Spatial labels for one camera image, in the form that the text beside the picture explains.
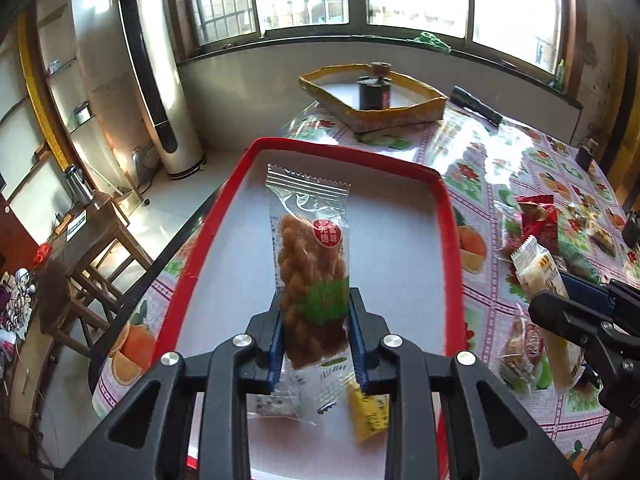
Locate wooden side table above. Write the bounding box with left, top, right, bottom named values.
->
left=37, top=192, right=153, bottom=356

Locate yellow rimmed tray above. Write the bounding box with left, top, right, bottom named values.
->
left=298, top=62, right=448, bottom=133

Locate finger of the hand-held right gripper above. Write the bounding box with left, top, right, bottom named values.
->
left=559, top=272, right=616, bottom=311
left=530, top=290, right=608, bottom=346

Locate green snack packet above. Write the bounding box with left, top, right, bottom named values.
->
left=557, top=240, right=601, bottom=286

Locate red snack packet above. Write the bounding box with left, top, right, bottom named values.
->
left=515, top=194, right=560, bottom=256

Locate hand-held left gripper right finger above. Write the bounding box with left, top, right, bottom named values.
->
left=348, top=287, right=578, bottom=480

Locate small dark cup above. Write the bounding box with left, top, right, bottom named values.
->
left=575, top=137, right=598, bottom=168

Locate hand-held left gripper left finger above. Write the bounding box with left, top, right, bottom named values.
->
left=57, top=292, right=286, bottom=480

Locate black flashlight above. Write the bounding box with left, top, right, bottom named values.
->
left=449, top=86, right=503, bottom=127

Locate clear packet with brown snack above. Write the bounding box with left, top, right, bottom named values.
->
left=497, top=305, right=548, bottom=393

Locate twisted dough snack packet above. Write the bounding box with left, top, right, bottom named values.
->
left=248, top=163, right=358, bottom=426

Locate white yellow cake packet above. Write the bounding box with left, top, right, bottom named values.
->
left=510, top=235, right=586, bottom=393
left=586, top=217, right=617, bottom=257

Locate green cloth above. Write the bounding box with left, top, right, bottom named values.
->
left=406, top=31, right=452, bottom=55

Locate small yellow snack packet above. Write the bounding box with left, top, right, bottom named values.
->
left=347, top=382, right=390, bottom=443

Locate tower air conditioner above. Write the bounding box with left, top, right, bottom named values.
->
left=112, top=0, right=206, bottom=181

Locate black cylinder motor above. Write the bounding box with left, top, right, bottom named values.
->
left=357, top=61, right=392, bottom=111

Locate floral plastic tablecloth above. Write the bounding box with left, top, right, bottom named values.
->
left=92, top=100, right=640, bottom=461

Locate red rimmed tray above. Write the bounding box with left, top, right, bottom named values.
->
left=151, top=136, right=468, bottom=480

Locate metal kettle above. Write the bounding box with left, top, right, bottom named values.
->
left=62, top=164, right=96, bottom=206

